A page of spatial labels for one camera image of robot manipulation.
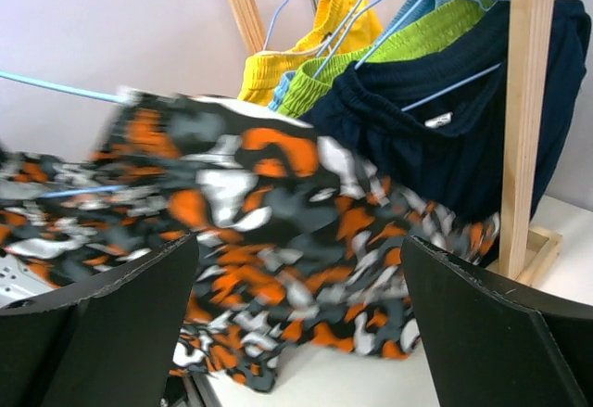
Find blue hanger of camouflage shorts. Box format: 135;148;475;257
1;71;127;198

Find blue hanger of navy shorts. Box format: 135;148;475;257
401;63;502;112

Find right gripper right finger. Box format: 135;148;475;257
401;236;592;407

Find aluminium mounting rail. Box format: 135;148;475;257
159;375;222;407

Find orange camouflage shorts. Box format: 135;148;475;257
1;92;499;393

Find light blue shorts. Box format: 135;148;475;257
268;0;450;111

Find lime green shorts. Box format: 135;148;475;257
275;0;495;118

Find yellow shorts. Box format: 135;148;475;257
237;0;383;106

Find wooden clothes rack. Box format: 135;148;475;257
228;0;561;286

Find blue hanger of light-blue shorts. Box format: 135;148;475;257
310;0;432;79

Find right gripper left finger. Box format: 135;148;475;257
1;235;199;406

